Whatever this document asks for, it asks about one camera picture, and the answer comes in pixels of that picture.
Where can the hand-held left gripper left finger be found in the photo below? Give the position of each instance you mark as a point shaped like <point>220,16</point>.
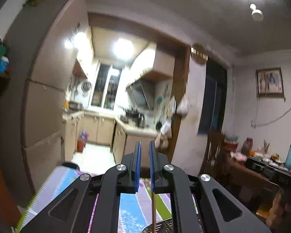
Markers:
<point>137,165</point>

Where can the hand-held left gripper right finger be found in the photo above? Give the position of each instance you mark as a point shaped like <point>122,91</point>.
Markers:
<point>152,167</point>

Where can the long brown wooden chopstick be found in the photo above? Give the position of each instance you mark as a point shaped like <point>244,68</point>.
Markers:
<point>154,211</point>

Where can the person's right hand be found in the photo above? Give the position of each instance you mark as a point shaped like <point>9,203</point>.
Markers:
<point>277,208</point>

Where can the blue bottle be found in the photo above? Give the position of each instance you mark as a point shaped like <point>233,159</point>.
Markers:
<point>289,154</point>

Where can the black box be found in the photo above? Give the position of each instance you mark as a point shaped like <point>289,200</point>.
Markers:
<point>257,163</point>

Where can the gas stove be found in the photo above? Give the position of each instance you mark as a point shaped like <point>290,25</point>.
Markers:
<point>133,119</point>

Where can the dark wooden side table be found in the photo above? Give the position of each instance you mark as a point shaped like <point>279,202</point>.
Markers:
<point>245,177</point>

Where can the floral striped tablecloth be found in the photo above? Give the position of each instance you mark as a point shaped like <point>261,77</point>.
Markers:
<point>133,213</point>

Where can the kitchen base cabinets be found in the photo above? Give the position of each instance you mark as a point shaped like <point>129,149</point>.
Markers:
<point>104,128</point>

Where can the red plastic bin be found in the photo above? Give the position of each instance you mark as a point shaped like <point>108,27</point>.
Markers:
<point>82,142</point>

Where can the dark wooden chair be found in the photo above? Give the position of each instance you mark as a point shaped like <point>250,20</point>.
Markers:
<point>214,145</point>

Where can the white hanging plastic bag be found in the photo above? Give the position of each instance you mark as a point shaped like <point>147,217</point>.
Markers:
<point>184,106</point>

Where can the metal range hood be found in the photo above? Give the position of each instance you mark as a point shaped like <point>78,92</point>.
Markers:
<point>140,94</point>

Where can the kitchen window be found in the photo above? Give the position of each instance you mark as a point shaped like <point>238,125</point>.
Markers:
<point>106,87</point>

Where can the dark glass door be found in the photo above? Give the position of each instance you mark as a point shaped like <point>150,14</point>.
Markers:
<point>212,97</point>

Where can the kitchen upper cabinet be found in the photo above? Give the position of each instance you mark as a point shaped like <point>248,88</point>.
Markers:
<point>160,63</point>

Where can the grey refrigerator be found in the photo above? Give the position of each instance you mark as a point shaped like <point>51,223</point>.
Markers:
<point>43,102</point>

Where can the kitchen ceiling light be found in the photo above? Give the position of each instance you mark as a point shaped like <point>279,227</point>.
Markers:
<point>122,48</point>

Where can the orange wooden cabinet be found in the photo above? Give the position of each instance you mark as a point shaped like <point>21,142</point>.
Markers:
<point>0,150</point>

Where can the blue plastic cup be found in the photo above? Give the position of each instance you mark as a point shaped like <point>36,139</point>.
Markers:
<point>3,65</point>

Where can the white ceiling lamp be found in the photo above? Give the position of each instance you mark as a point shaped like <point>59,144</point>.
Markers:
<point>257,14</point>

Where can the green plastic cup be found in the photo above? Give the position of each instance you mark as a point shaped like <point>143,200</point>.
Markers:
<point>0,53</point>

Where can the framed wall picture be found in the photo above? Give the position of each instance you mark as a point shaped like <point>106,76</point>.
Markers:
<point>269,82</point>

